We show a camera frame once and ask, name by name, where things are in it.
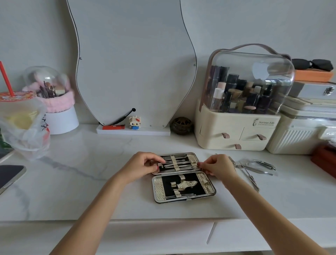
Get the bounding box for person's left hand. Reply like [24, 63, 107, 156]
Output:
[119, 151, 166, 185]

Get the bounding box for bunch of makeup brushes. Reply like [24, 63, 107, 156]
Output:
[37, 80, 66, 99]

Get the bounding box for snakeskin manicure set case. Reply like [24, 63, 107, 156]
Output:
[151, 152, 217, 204]

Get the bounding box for pink fluffy headband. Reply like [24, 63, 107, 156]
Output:
[22, 78, 76, 114]

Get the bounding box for white ribbed storage box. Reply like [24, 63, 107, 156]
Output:
[266, 96, 336, 155]

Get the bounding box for silver metal case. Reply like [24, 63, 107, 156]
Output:
[288, 81, 336, 101]

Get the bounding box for white domed brush holder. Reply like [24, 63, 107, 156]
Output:
[22, 65, 80, 135]

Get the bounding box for black phone with white edge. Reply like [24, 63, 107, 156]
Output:
[0, 165, 27, 195]

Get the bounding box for plastic drink cup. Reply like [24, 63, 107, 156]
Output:
[0, 91, 38, 132]

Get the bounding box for person's right hand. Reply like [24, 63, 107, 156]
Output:
[197, 154, 238, 185]

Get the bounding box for toy block cat figure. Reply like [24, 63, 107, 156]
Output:
[129, 116, 142, 130]

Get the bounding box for slim metal nail nipper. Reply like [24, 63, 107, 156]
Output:
[238, 163, 261, 193]

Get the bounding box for group of cosmetic bottles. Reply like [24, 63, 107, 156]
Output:
[209, 65, 275, 115]

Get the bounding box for green packet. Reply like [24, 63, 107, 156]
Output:
[0, 128, 9, 151]

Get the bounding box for wavy frameless mirror on base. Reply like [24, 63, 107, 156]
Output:
[66, 0, 198, 136]

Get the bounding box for large silver nail clipper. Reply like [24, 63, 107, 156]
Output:
[246, 159, 278, 176]

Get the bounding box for dark round incense holder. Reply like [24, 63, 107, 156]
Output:
[170, 117, 195, 136]

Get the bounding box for person's right forearm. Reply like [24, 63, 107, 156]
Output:
[223, 173, 331, 255]

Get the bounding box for black sunglasses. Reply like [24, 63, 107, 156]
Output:
[292, 58, 334, 71]

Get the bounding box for small metal scissors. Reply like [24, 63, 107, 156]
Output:
[227, 156, 244, 169]

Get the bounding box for row of metal manicure tools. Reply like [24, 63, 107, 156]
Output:
[159, 155, 198, 172]

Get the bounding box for cream cosmetic organizer clear lid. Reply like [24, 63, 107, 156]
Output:
[194, 43, 295, 152]

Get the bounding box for person's left forearm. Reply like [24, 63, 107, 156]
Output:
[49, 172, 133, 255]

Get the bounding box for orange flat box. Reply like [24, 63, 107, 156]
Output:
[294, 69, 334, 83]

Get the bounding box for red drinking straw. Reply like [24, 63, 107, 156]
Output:
[0, 61, 15, 97]

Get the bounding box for clear plastic bag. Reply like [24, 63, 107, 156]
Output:
[0, 98, 51, 161]

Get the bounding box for dark red box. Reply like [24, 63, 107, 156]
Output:
[311, 143, 336, 180]

